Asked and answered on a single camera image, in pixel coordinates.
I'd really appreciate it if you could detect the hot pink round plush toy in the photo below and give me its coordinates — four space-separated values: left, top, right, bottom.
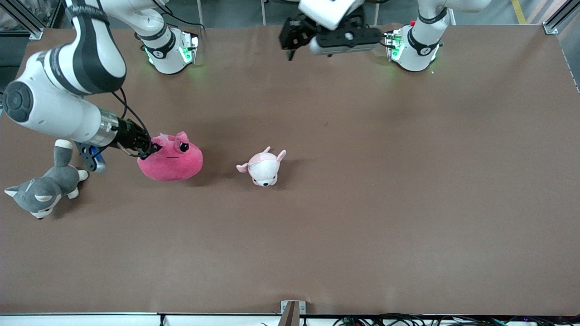
137 131 203 182

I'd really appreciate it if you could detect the grey white husky plush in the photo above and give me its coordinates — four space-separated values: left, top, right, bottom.
5 139 89 220

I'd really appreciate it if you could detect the light pink plush puppy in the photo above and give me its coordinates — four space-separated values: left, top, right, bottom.
236 146 287 187

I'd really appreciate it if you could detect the brown table cloth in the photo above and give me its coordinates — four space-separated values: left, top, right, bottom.
0 25 580 316

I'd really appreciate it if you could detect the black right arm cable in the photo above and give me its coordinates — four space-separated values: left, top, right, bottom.
111 88 152 159

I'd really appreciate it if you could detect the black right base cable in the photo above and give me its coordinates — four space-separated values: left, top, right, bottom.
159 0 204 46

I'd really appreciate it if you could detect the aluminium frame profile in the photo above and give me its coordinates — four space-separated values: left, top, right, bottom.
0 0 44 40
542 0 580 35

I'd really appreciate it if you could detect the white table edge rail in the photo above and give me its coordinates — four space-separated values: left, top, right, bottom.
0 312 580 326

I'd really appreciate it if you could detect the metal bracket with post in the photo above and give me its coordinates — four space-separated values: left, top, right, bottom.
279 300 306 326

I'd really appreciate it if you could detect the black cable bundle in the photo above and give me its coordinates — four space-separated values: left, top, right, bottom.
333 312 580 326

